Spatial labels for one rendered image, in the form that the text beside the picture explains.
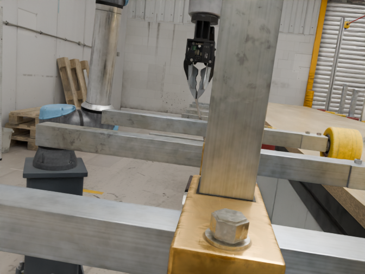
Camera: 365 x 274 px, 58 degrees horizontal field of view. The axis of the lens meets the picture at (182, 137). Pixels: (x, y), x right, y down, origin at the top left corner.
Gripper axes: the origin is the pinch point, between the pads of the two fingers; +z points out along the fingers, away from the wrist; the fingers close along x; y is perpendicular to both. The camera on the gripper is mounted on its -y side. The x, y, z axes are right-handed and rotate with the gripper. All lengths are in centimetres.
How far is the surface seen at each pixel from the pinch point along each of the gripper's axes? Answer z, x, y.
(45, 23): -63, -259, -377
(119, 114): 5.1, -13.9, 25.2
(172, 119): 4.8, -2.5, 25.1
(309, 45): -117, 205, -767
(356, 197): 11, 28, 43
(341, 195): 11.9, 27.7, 38.8
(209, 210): 4, 7, 74
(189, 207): 4, 6, 74
